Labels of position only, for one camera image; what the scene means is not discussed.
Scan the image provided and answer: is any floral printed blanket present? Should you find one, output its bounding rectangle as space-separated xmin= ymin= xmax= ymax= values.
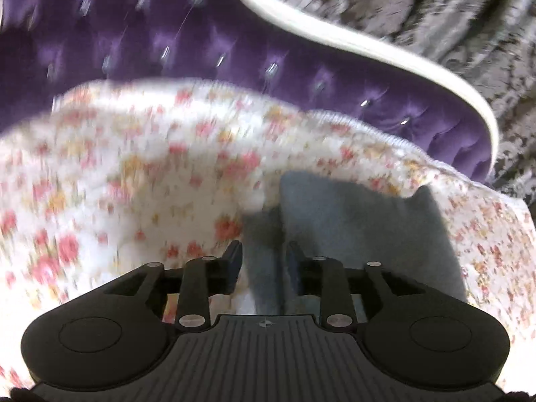
xmin=0 ymin=77 xmax=536 ymax=391

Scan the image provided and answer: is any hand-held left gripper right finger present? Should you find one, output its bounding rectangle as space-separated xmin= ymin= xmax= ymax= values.
xmin=286 ymin=241 xmax=424 ymax=330

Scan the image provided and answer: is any purple tufted headboard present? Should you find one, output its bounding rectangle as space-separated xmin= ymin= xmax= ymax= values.
xmin=0 ymin=0 xmax=501 ymax=186

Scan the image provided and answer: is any brown damask curtain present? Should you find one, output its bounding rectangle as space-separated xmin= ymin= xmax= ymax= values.
xmin=247 ymin=0 xmax=536 ymax=215

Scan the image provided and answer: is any grey argyle knit sweater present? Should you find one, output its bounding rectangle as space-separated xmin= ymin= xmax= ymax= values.
xmin=242 ymin=171 xmax=468 ymax=317

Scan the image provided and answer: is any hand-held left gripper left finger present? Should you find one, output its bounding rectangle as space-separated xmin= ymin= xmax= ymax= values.
xmin=100 ymin=241 xmax=244 ymax=330

